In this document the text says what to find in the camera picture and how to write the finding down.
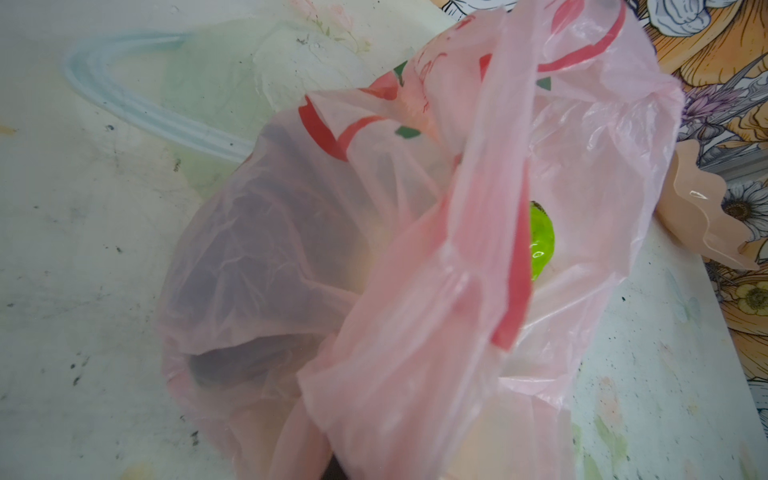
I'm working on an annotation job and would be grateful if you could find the pink plastic bag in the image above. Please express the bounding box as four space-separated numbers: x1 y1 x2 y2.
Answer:
156 1 683 479

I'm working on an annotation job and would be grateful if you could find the pink flower-shaped bowl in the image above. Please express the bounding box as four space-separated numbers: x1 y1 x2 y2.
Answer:
656 140 758 271

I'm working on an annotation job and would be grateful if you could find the bright green fake fruit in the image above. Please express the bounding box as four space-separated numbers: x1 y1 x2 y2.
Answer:
530 201 555 281

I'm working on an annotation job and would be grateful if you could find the right aluminium corner post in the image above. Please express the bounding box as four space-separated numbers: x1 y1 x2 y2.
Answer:
698 145 767 187

